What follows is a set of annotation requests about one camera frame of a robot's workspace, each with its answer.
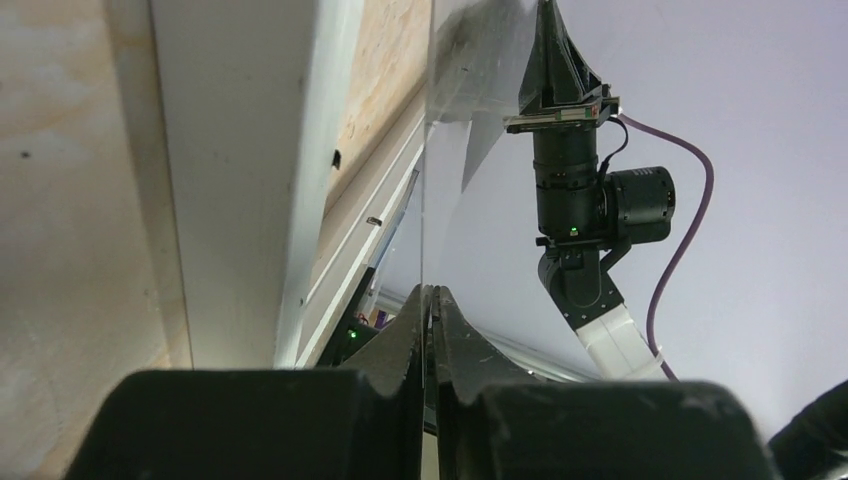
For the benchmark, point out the white picture frame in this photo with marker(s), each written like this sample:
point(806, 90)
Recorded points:
point(294, 129)

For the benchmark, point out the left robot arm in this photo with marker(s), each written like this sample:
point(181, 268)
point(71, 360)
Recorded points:
point(811, 430)

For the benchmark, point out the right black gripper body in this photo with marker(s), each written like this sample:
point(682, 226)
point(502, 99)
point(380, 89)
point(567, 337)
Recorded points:
point(559, 90)

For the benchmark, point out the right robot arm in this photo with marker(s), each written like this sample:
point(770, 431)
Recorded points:
point(589, 217)

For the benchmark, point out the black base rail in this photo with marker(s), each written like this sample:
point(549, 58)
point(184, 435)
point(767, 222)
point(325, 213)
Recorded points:
point(361, 320)

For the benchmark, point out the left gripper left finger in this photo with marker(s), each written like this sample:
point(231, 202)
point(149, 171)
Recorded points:
point(225, 424)

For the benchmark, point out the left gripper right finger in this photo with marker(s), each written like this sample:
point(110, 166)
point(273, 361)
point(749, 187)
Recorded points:
point(496, 421)

